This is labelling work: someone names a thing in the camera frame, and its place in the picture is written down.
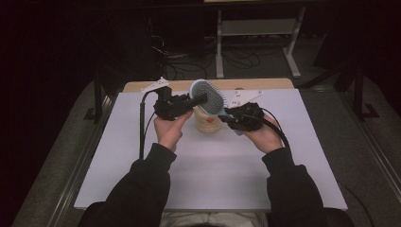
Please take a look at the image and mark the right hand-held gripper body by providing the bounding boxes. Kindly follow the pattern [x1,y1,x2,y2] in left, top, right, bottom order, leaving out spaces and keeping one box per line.
[224,89,266,132]

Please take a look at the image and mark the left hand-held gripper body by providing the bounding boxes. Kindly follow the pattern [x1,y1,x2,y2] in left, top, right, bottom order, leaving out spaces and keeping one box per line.
[140,77,194,122]

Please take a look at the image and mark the light blue hairbrush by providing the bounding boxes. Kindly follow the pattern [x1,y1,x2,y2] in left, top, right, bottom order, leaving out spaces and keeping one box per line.
[188,79,244,137]

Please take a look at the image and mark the cream ringed cup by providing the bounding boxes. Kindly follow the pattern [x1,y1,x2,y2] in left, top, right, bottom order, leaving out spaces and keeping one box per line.
[192,106,224,134]

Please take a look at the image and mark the person's right hand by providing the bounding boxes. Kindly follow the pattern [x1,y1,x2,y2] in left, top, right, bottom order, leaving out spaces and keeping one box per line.
[242,113,284,155]

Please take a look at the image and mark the person's left hand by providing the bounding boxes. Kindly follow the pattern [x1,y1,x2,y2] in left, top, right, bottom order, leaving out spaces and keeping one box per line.
[153,110,194,153]

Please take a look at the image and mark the wooden table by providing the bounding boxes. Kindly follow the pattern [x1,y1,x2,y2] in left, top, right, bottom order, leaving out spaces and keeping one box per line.
[122,78,295,94]

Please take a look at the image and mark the white table cover sheet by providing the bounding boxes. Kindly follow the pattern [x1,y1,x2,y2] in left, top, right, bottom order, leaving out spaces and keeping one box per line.
[73,88,349,212]

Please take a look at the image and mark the black metal stand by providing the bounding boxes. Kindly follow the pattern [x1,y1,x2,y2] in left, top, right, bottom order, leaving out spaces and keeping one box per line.
[83,71,109,123]
[352,61,380,122]

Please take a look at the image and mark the person's light clothing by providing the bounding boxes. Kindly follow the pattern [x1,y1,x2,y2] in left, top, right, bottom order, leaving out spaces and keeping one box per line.
[159,211,270,227]

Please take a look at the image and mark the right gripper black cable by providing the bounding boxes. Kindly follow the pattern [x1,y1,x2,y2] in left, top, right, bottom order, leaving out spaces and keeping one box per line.
[241,108,376,227]

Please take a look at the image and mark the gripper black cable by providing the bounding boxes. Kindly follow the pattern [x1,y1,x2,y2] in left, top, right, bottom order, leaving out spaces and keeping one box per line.
[241,108,376,227]
[138,90,158,161]

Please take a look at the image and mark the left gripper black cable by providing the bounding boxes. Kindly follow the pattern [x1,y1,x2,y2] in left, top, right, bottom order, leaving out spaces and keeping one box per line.
[138,90,158,161]

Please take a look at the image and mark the black floor cables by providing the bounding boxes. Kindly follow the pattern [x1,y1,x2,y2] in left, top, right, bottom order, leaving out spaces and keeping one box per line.
[147,33,263,81]

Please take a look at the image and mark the white metal desk frame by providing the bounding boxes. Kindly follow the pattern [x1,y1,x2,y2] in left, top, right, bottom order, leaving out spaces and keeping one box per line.
[215,5,307,79]

